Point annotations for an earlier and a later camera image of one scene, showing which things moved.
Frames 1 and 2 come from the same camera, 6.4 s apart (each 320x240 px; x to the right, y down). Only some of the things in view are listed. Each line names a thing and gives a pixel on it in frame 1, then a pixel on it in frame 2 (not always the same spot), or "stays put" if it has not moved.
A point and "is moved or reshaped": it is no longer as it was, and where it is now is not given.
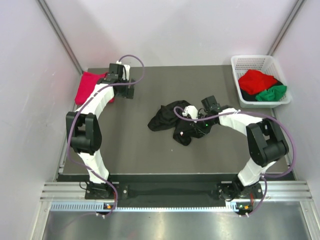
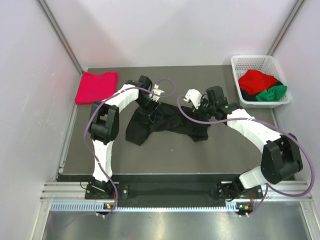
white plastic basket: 266,64 stays put
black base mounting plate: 173,191 stays put
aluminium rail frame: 271,191 stays put
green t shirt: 273,94 stays put
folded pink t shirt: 87,83 stays put
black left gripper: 127,93 -> 154,104
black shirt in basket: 248,97 stays put
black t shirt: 164,118 is moved or reshaped
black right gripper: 196,124 -> 199,111
